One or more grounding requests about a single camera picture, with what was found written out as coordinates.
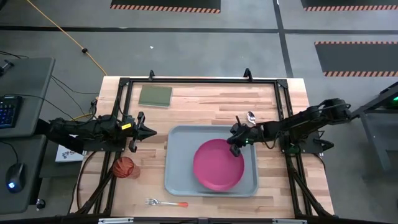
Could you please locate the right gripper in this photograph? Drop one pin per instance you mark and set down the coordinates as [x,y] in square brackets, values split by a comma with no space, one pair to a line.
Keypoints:
[245,135]

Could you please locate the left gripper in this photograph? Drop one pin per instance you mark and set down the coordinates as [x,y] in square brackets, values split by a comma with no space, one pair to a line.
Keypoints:
[133,130]

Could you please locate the shiny metal spoon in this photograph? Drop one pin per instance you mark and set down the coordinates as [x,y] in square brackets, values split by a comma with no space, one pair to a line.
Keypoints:
[251,117]

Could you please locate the pink plastic plate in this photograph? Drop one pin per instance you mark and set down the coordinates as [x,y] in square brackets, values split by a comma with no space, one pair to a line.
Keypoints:
[217,169]

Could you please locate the orange faceted plastic cup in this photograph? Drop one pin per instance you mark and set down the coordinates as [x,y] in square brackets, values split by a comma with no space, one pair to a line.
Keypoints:
[122,167]

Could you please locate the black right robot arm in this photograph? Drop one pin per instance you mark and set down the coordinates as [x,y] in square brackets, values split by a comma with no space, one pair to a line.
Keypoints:
[301,119]

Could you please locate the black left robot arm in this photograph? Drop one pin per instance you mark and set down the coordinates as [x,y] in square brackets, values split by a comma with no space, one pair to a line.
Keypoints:
[81,129]

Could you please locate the grey plastic tray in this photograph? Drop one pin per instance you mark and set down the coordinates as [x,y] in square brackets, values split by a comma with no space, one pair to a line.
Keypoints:
[180,161]

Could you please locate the green notebook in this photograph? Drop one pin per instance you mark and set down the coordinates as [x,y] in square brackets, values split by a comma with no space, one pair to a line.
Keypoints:
[155,96]

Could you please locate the white printed box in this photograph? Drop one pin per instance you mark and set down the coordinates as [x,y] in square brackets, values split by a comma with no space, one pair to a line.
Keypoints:
[66,155]

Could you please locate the grey desk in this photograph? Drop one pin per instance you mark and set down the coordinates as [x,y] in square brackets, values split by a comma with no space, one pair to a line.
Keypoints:
[28,87]

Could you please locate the black round knob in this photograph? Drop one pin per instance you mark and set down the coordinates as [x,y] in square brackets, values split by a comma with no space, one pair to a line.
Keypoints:
[40,203]

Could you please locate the black hazard-striped floor mat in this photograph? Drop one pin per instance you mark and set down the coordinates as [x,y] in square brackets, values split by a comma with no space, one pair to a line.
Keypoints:
[351,3]
[357,57]
[164,3]

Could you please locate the dark metal side table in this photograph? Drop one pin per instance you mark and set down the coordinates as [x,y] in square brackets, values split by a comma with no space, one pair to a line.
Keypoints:
[373,124]

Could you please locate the black computer mouse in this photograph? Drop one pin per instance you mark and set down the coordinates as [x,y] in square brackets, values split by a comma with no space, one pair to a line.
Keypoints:
[15,177]

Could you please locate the backlit black keyboard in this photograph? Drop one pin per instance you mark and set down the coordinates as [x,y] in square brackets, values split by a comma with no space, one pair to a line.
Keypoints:
[9,112]

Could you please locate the black aluminium rig frame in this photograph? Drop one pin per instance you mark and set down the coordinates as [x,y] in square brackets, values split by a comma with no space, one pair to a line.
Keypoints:
[202,81]

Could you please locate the silver metal bracket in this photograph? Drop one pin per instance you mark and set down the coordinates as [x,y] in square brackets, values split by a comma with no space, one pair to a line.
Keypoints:
[115,221]
[289,221]

